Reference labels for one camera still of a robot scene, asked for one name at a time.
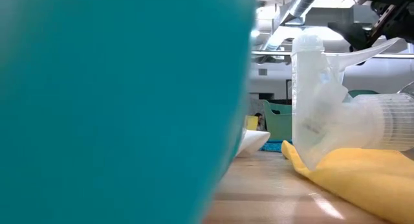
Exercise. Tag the clear pump bottle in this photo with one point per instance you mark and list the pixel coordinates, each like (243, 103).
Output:
(310, 97)

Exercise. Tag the white cloth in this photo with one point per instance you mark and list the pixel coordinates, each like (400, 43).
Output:
(254, 143)

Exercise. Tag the blue-trigger spray bottle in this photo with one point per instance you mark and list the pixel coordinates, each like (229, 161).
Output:
(113, 104)

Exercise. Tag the teal plastic bin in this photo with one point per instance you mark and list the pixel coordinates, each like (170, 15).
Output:
(277, 125)

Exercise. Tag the person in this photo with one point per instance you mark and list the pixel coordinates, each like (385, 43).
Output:
(258, 118)

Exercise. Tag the dark blue sponge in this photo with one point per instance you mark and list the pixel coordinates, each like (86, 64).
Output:
(273, 147)

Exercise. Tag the yellow cloth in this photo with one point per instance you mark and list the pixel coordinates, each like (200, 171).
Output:
(365, 175)

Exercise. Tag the silver ventilation duct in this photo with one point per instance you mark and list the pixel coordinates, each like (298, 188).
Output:
(302, 5)

